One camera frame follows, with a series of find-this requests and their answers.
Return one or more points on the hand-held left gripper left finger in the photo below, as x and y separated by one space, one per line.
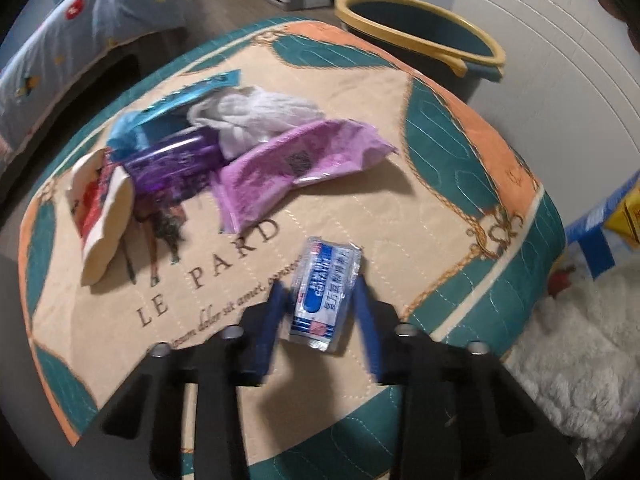
267 330

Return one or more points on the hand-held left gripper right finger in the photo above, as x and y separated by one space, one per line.
367 330

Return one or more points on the blue and white sachet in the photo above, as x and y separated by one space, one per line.
325 290

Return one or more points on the purple plastic container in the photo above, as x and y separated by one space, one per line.
170 165

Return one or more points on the blue bucket with yellow rim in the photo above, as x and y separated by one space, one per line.
415 25

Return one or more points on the printed teal and orange mat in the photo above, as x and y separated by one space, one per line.
390 200

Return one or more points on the purple wipes pack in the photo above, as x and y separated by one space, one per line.
290 165

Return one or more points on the red and white packet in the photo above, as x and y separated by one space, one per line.
102 210

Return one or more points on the white crumpled tissue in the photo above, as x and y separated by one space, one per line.
255 115

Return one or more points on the white fluffy rug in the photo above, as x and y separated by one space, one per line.
585 350

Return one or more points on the shiny teal wrapper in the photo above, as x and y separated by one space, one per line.
165 105

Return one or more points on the blue box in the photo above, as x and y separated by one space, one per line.
595 230

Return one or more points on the yellow packet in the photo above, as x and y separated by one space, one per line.
625 220

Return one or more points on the printed blue blanket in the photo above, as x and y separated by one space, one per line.
75 25

